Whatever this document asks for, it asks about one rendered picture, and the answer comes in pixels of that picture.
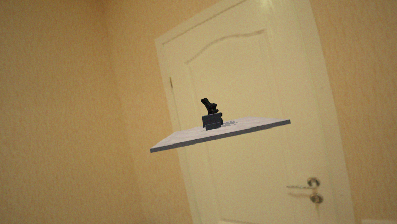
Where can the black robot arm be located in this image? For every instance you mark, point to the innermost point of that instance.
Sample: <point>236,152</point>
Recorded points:
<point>209,106</point>

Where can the grey switch panel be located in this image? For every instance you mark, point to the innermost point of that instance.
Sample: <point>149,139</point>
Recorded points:
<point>211,121</point>

